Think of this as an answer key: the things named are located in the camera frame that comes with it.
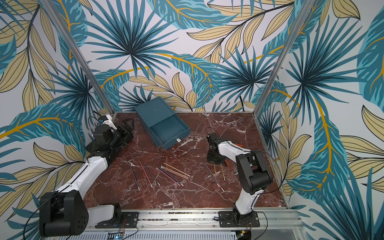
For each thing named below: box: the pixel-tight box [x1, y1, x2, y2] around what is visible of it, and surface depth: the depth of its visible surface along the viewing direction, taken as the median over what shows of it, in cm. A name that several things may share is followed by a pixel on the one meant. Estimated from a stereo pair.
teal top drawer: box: [148, 113, 191, 151], surface depth 87 cm
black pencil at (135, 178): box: [128, 162, 141, 191], surface depth 87 cm
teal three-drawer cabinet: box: [134, 96, 191, 151], surface depth 88 cm
